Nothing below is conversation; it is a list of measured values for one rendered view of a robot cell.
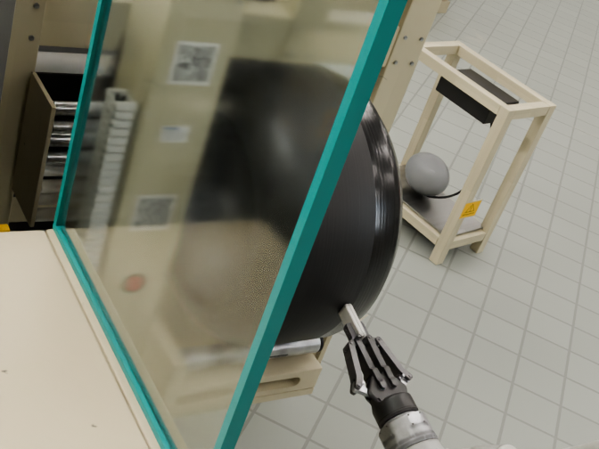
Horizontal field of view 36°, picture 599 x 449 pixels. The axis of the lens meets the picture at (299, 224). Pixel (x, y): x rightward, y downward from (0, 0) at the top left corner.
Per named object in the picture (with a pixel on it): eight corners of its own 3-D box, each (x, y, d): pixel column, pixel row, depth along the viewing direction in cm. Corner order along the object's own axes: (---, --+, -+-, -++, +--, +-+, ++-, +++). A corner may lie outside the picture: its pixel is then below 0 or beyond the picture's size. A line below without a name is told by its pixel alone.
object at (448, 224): (436, 265, 417) (510, 110, 376) (350, 191, 450) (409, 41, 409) (482, 252, 440) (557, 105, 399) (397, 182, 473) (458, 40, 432)
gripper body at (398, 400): (429, 406, 160) (406, 361, 165) (390, 414, 156) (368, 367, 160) (408, 428, 165) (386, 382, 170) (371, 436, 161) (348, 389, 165)
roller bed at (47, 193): (29, 227, 201) (52, 107, 185) (11, 188, 210) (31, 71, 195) (116, 223, 211) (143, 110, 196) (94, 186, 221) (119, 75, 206)
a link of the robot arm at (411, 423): (406, 443, 152) (391, 411, 155) (381, 468, 158) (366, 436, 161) (448, 433, 157) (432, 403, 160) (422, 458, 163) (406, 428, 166)
